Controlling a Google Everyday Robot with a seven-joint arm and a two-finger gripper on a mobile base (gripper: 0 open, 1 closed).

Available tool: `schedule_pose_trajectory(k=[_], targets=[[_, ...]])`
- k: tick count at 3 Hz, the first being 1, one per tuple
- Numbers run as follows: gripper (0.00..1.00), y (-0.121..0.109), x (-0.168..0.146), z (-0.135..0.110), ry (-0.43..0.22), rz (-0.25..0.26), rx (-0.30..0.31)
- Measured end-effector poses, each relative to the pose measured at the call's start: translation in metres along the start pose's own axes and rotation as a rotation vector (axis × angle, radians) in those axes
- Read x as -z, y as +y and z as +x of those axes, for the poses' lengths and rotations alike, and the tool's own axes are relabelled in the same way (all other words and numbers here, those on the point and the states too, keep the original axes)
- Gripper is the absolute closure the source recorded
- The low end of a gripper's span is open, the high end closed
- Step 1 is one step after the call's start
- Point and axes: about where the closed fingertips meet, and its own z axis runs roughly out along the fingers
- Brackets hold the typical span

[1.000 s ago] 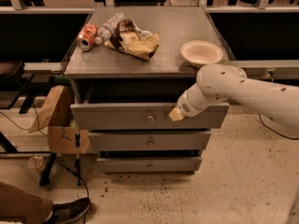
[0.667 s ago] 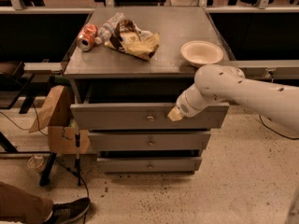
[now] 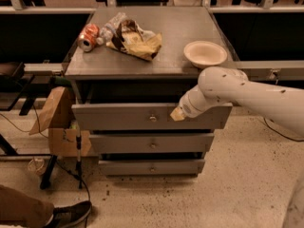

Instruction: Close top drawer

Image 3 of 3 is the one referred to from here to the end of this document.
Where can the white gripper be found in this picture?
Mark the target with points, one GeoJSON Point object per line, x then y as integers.
{"type": "Point", "coordinates": [185, 109]}

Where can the grey top drawer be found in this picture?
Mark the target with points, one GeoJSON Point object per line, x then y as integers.
{"type": "Point", "coordinates": [145, 117]}

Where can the grey drawer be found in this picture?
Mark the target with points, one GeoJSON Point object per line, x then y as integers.
{"type": "Point", "coordinates": [145, 117]}
{"type": "Point", "coordinates": [151, 143]}
{"type": "Point", "coordinates": [152, 167]}

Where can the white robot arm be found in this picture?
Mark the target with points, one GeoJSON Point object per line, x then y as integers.
{"type": "Point", "coordinates": [219, 85]}

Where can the grey middle drawer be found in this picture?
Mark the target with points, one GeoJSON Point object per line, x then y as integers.
{"type": "Point", "coordinates": [151, 143]}

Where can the grey bottom drawer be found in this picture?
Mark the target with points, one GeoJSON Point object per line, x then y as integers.
{"type": "Point", "coordinates": [152, 167]}

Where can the grey drawer cabinet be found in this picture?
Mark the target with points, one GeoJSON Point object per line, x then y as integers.
{"type": "Point", "coordinates": [125, 92]}

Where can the white paper bowl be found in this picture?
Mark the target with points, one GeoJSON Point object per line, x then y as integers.
{"type": "Point", "coordinates": [204, 54]}

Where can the crumpled yellow chip bag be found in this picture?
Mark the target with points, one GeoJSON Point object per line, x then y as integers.
{"type": "Point", "coordinates": [135, 41]}

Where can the clear plastic water bottle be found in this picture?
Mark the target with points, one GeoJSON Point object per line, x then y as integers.
{"type": "Point", "coordinates": [109, 30]}

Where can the orange soda can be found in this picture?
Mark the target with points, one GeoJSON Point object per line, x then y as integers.
{"type": "Point", "coordinates": [87, 38]}

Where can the brown cardboard box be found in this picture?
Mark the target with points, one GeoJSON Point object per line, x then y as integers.
{"type": "Point", "coordinates": [57, 118]}

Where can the clear plastic cup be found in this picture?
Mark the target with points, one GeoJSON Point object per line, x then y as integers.
{"type": "Point", "coordinates": [37, 166]}

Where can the black tripod stand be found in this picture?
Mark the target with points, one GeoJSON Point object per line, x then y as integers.
{"type": "Point", "coordinates": [45, 183]}

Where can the black shoe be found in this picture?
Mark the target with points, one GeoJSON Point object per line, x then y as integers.
{"type": "Point", "coordinates": [70, 216]}

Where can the black equipment left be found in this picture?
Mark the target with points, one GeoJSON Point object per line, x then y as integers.
{"type": "Point", "coordinates": [14, 84]}

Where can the brown trouser leg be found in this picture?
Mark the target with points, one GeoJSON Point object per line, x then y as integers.
{"type": "Point", "coordinates": [17, 208]}

